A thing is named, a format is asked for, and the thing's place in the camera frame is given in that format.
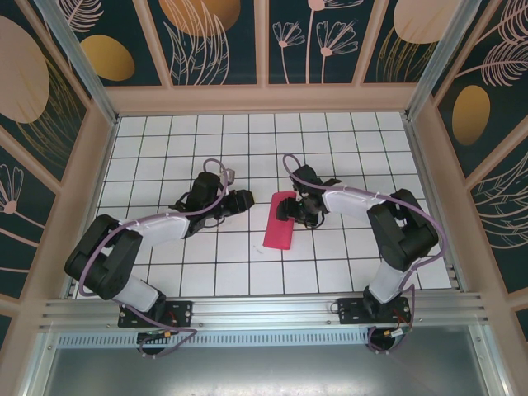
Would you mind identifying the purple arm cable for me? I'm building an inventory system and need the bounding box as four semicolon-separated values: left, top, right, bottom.
282;153;450;356
78;158;232;360

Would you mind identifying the slotted metal cable tray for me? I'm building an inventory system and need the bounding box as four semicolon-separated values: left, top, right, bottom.
57;332;372;348

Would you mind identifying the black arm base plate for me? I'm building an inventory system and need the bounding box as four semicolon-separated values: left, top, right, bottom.
118;300;194;329
337;297;413;325

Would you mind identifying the grey sheet metal panel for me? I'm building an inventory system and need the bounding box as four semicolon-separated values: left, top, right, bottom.
24;325;504;396

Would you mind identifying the aluminium side rail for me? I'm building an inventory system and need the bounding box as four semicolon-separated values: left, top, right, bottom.
400;113;469;295

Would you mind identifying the aluminium frame post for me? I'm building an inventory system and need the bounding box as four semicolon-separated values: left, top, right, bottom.
403;0;479;123
32;0;120;127

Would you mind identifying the aluminium mounting rail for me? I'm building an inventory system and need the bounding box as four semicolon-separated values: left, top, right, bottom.
39;292;490;331

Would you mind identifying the pink paper sheet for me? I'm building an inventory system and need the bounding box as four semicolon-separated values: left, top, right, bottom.
262;189;297;252

